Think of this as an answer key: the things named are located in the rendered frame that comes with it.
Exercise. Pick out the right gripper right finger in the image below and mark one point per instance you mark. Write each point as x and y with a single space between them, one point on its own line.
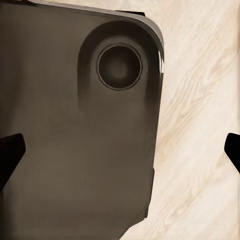
232 149

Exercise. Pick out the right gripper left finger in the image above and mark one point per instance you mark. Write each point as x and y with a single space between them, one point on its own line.
12 149

